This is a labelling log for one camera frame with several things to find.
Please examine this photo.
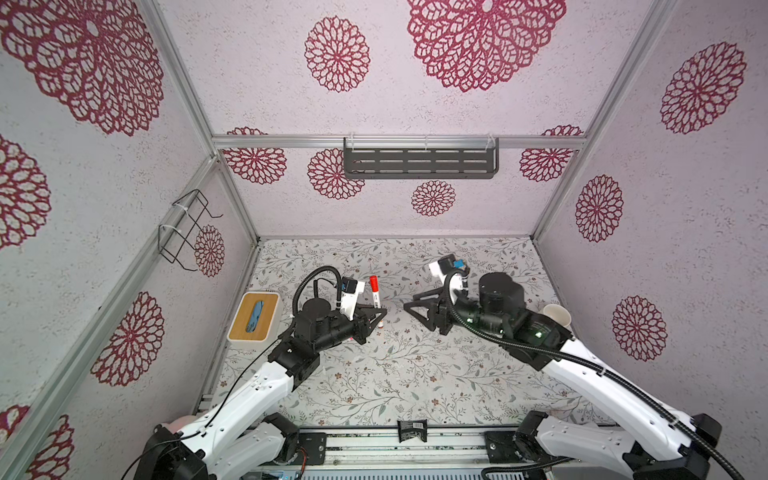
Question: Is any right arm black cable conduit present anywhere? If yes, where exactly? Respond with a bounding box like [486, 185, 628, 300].
[442, 269, 745, 480]

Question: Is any wooden lid tissue box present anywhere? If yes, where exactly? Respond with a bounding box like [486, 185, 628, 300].
[227, 291, 283, 350]

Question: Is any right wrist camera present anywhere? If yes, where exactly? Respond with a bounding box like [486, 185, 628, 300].
[428, 254, 469, 303]

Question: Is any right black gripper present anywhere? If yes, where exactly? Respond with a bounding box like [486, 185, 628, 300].
[404, 287, 508, 342]

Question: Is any black wire wall rack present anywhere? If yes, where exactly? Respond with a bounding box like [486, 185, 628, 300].
[156, 189, 223, 272]

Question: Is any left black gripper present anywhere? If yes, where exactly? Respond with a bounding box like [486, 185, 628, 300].
[314, 305, 386, 354]

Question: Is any white marker pen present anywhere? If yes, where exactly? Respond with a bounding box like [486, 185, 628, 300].
[369, 275, 382, 308]

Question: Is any pink plush toy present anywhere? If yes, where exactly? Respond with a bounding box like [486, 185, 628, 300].
[162, 415, 197, 433]

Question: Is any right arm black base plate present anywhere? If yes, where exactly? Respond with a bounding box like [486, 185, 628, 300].
[483, 430, 559, 464]

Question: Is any dark grey wall shelf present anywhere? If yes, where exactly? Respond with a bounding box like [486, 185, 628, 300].
[342, 137, 499, 180]

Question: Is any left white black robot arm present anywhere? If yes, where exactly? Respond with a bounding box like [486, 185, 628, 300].
[128, 298, 387, 479]

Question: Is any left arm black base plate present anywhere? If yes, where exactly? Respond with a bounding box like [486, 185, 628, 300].
[258, 431, 328, 468]

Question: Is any white ceramic mug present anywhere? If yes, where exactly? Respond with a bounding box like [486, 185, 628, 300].
[540, 304, 572, 329]

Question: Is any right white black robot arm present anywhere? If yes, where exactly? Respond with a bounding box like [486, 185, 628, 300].
[404, 269, 723, 479]

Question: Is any small black clip bracket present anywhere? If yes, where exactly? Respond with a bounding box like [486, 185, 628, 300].
[397, 419, 428, 443]

